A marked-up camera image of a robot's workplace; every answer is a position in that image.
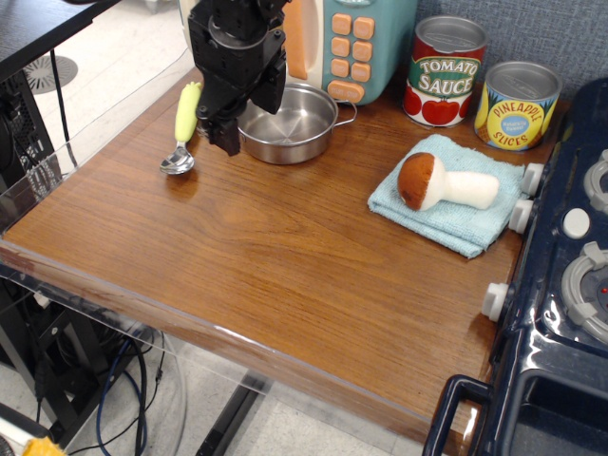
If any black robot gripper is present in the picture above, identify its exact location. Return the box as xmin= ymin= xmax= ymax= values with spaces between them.
xmin=188 ymin=13 xmax=286 ymax=156

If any black cable under table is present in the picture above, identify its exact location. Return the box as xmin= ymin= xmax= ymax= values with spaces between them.
xmin=68 ymin=332 xmax=166 ymax=456

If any dark blue toy stove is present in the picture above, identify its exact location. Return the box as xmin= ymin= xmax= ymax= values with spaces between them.
xmin=424 ymin=79 xmax=607 ymax=455

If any black desk at left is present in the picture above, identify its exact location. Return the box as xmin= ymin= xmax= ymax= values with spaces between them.
xmin=1 ymin=1 xmax=116 ymax=191

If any blue cable under table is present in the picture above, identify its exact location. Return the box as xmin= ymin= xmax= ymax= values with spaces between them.
xmin=96 ymin=337 xmax=148 ymax=456

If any light blue folded cloth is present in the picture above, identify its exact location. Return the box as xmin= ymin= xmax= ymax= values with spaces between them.
xmin=368 ymin=134 xmax=526 ymax=258

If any pineapple slices can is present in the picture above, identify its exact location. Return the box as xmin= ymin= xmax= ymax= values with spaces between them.
xmin=474 ymin=61 xmax=562 ymax=152

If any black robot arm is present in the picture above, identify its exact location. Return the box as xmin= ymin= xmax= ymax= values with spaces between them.
xmin=187 ymin=1 xmax=286 ymax=156

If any toy microwave cream and teal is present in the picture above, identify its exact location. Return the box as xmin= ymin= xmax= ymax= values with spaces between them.
xmin=180 ymin=1 xmax=418 ymax=105

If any black table leg base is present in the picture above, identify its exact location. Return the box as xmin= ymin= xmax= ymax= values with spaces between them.
xmin=195 ymin=374 xmax=268 ymax=456

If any silver two-handled metal bowl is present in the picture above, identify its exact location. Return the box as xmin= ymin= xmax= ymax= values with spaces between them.
xmin=238 ymin=83 xmax=358 ymax=165

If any clear acrylic table guard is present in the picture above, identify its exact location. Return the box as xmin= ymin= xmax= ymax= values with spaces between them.
xmin=1 ymin=86 xmax=434 ymax=428

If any spoon with yellow-green handle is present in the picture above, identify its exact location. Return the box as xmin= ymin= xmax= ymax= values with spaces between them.
xmin=160 ymin=82 xmax=202 ymax=175

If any tomato sauce can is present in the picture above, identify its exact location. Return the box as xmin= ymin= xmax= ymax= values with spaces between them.
xmin=403 ymin=15 xmax=489 ymax=127

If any plush brown-capped mushroom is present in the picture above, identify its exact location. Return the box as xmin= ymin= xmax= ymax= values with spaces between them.
xmin=397 ymin=152 xmax=500 ymax=211

